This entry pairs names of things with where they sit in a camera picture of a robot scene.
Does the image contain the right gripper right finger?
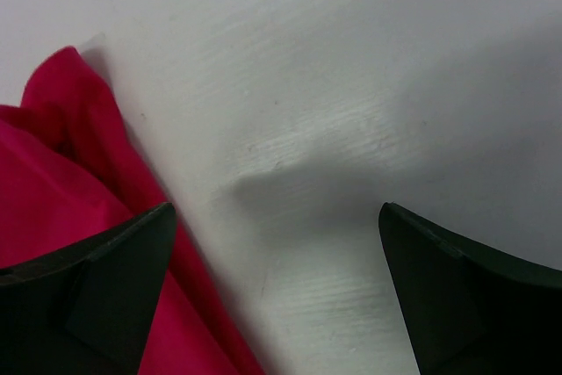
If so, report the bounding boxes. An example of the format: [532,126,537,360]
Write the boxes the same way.
[378,203,561,374]

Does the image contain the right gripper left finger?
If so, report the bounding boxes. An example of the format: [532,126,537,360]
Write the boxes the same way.
[1,203,177,374]

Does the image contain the crimson red t-shirt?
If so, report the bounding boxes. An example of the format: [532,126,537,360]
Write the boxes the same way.
[1,47,262,374]

